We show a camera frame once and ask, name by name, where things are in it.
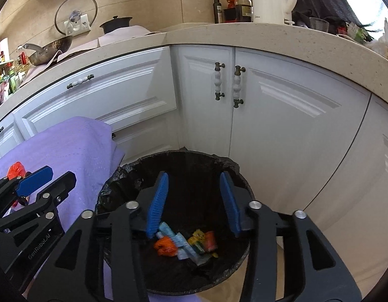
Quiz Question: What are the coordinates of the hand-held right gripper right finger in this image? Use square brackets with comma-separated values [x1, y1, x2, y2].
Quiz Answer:
[219, 171, 363, 302]

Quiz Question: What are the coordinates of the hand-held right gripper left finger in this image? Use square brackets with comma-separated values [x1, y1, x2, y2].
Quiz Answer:
[22, 171, 169, 302]

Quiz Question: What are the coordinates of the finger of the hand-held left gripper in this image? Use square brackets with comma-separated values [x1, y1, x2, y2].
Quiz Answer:
[0, 165, 54, 209]
[0, 171, 78, 237]

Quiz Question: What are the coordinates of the red plastic bag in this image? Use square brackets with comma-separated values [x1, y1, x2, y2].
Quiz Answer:
[7, 161, 27, 179]

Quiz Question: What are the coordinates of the blue packet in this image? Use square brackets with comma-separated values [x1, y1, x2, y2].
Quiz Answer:
[159, 221, 190, 250]

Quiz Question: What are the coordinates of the orange plastic bag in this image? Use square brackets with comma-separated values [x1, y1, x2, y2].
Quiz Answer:
[153, 236, 178, 257]

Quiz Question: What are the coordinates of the yellow packet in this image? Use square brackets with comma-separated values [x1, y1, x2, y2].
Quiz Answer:
[187, 229, 206, 246]

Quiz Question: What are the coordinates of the black round trash bin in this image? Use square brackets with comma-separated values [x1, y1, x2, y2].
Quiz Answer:
[95, 150, 256, 297]

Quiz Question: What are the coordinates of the silver white sachet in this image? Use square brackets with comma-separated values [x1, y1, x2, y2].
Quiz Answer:
[176, 245, 211, 266]

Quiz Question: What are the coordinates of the black bin liner bag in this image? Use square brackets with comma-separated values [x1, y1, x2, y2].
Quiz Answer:
[95, 150, 256, 287]

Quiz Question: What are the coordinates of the purple tablecloth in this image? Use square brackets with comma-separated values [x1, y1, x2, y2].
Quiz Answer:
[0, 116, 127, 302]

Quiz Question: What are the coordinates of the white cabinet door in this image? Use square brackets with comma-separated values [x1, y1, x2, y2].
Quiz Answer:
[228, 48, 373, 218]
[304, 94, 388, 290]
[170, 45, 236, 162]
[0, 113, 25, 162]

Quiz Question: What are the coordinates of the cluster of condiment bottles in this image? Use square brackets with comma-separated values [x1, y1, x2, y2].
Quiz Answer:
[0, 50, 28, 111]

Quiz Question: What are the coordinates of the white cabinet drawer front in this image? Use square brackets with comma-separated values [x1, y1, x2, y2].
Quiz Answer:
[13, 46, 179, 139]

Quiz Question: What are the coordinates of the steel wok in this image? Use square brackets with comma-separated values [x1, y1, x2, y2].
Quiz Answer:
[17, 35, 74, 67]

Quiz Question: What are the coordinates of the white lid holder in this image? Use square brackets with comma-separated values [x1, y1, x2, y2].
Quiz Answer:
[64, 14, 91, 35]

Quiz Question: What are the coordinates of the beige stone countertop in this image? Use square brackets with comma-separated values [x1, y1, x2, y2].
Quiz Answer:
[0, 21, 388, 114]

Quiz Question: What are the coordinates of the black pot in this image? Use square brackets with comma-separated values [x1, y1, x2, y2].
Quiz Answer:
[99, 15, 133, 35]

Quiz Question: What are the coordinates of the glass pot lid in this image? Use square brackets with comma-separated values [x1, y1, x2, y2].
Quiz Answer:
[54, 0, 99, 36]

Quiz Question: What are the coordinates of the clear bottle dark liquid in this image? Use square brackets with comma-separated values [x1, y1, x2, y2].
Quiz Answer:
[234, 0, 254, 23]

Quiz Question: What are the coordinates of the white electric kettle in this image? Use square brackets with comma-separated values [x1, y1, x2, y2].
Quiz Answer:
[251, 0, 299, 25]

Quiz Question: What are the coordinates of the white plastic bag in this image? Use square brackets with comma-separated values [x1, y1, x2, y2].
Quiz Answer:
[367, 18, 388, 61]

